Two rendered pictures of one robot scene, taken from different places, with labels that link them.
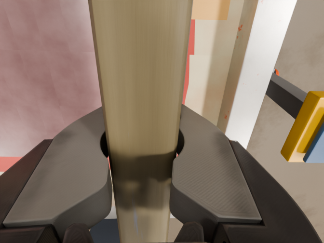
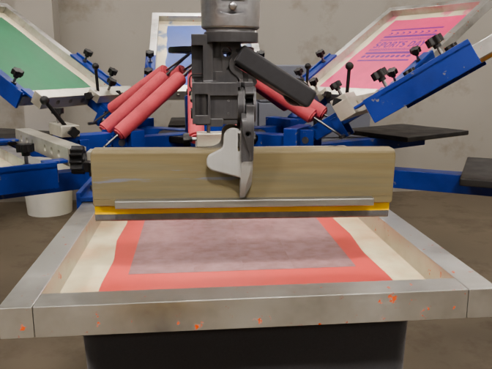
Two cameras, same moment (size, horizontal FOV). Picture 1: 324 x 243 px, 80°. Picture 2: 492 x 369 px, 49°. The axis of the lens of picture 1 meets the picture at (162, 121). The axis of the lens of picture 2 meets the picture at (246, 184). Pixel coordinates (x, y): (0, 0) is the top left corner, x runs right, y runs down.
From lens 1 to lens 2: 0.73 m
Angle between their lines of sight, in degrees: 85
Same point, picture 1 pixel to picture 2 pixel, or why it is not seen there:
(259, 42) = (274, 288)
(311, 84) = not seen: outside the picture
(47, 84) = (213, 249)
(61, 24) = (258, 255)
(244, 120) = (194, 294)
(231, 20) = not seen: hidden behind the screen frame
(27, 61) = (229, 246)
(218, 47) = not seen: hidden behind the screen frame
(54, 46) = (243, 252)
